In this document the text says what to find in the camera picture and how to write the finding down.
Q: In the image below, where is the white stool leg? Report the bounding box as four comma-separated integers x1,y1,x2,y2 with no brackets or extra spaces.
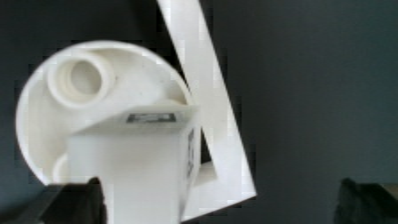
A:
68,105,201,224

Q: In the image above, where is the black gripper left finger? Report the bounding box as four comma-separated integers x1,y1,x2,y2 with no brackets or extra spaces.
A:
11,177,107,224

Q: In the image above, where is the white U-shaped fence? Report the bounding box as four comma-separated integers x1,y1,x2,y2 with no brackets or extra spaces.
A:
156,0,256,221

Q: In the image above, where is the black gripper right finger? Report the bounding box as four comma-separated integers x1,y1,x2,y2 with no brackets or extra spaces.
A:
334,178,398,224

